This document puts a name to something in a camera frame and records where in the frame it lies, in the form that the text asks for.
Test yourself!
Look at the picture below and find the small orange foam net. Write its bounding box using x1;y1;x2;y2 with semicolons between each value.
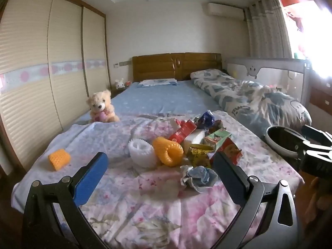
48;149;71;171

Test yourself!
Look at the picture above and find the red snack packet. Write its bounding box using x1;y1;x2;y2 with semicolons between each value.
210;137;242;165

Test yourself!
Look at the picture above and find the grey blue paper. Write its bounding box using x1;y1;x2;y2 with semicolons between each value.
180;165;220;193

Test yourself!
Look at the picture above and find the green cardboard box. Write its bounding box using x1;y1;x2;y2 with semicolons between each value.
204;129;231;150

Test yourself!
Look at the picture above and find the yellow snack wrapper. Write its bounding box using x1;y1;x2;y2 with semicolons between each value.
187;144;214;168

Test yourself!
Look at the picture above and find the white foam fruit net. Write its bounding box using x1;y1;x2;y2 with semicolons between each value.
128;139;157;168

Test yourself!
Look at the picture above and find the blue plastic wrapper bag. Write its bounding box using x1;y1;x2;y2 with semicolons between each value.
196;110;215;130

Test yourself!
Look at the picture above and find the white foam block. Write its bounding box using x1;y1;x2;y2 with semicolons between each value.
181;129;205;154

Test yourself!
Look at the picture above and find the red white carton box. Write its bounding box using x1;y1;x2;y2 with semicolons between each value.
169;120;197;144

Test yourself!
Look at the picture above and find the red white plastic bag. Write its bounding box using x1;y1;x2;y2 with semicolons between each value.
170;118;186;132

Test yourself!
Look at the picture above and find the grey blue patterned duvet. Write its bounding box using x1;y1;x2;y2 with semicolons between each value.
190;69;312;138

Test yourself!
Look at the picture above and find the pink floral blanket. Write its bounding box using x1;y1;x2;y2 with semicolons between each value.
11;111;303;248

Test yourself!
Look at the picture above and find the beige teddy bear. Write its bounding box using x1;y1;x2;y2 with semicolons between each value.
87;89;120;123

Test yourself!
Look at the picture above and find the grey window curtain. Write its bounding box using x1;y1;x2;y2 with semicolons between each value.
244;0;293;59

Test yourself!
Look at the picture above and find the blue bed sheet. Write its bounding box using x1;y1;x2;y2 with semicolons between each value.
111;80;221;118

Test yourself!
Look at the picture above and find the dark wooden nightstand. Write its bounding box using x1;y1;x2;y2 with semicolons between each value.
111;87;127;98

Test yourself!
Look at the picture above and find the small white bunny toy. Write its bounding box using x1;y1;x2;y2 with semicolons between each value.
114;78;126;89

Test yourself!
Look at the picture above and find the blue white pillow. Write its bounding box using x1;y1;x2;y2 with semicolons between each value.
137;78;178;88

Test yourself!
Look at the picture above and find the wooden bed headboard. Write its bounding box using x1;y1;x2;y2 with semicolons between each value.
132;52;222;82

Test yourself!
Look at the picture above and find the cream sliding wardrobe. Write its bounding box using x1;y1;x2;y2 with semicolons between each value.
1;0;110;170

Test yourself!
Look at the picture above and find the grey crib guard rail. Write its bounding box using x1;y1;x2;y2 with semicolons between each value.
226;57;312;106

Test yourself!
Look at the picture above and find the white wall air conditioner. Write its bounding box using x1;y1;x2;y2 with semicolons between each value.
207;3;245;21

